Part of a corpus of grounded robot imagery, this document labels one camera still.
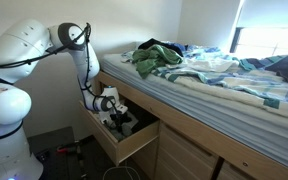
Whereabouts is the dark purple garment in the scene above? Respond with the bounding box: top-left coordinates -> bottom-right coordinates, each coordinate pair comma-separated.
138,38 -> 185,56

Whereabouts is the green clothes pile on bed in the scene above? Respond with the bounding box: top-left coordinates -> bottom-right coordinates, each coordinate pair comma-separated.
132,45 -> 183,79

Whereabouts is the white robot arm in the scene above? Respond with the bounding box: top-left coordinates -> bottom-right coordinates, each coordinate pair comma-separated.
0,19 -> 127,180

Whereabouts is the wooden bed frame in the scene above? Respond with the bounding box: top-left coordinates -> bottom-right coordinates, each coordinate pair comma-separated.
96,72 -> 288,180

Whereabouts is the window blind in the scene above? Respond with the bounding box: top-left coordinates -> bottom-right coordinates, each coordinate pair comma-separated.
237,0 -> 288,27

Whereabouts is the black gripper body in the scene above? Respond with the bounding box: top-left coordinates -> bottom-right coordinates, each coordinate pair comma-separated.
99,104 -> 128,129

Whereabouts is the blue-grey mattress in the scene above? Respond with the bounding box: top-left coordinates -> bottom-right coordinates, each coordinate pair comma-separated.
100,54 -> 288,167

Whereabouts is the white cable on floor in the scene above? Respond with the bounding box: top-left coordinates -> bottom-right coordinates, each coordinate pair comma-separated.
102,165 -> 142,180

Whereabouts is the open wooden drawer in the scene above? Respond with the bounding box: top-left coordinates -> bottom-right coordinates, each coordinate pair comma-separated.
79,101 -> 159,166

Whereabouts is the black garment in drawer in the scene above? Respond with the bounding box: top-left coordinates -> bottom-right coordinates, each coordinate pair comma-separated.
120,112 -> 138,128

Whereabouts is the blue striped blanket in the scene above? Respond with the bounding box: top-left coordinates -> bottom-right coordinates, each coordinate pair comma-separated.
122,47 -> 288,117

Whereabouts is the red-handled clamp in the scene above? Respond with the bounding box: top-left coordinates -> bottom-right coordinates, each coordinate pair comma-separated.
56,142 -> 80,154

